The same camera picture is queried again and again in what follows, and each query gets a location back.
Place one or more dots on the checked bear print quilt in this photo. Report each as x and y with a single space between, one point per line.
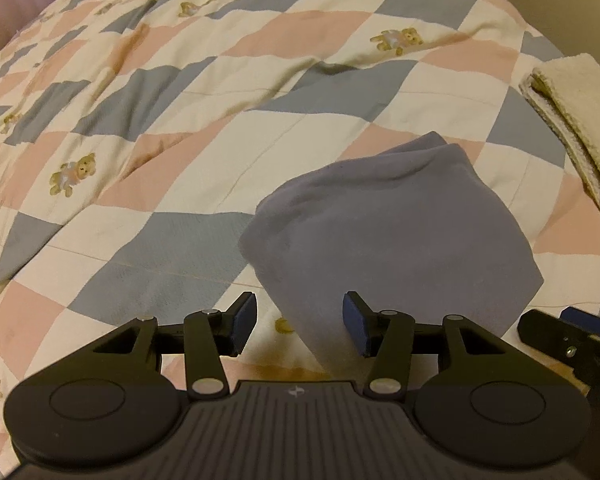
180 110

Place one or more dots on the folded cream fleece towel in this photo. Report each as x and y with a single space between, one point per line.
580 110

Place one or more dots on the grey garment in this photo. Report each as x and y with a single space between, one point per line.
380 235

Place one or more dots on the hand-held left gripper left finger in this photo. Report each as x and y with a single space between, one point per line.
245 319

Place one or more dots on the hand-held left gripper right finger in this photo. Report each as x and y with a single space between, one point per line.
354 322

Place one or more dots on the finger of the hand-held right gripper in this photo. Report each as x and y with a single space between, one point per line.
585 316

